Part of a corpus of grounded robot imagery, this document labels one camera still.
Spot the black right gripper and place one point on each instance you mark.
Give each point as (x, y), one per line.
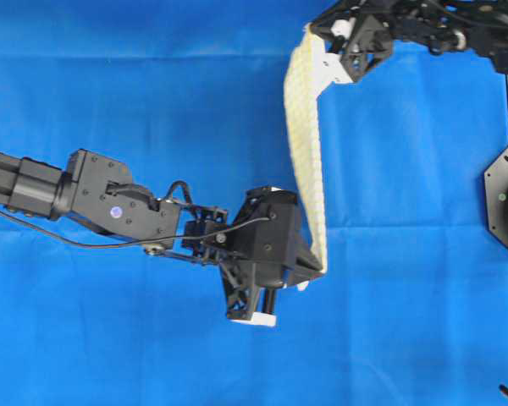
(355, 38)

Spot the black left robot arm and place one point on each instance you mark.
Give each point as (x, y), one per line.
(100, 194)

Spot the blue table cloth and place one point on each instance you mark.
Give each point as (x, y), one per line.
(414, 307)

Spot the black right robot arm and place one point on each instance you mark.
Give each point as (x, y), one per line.
(454, 26)

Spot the yellow white checked towel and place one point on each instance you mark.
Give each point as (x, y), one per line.
(311, 70)

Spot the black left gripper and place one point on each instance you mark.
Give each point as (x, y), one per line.
(257, 254)

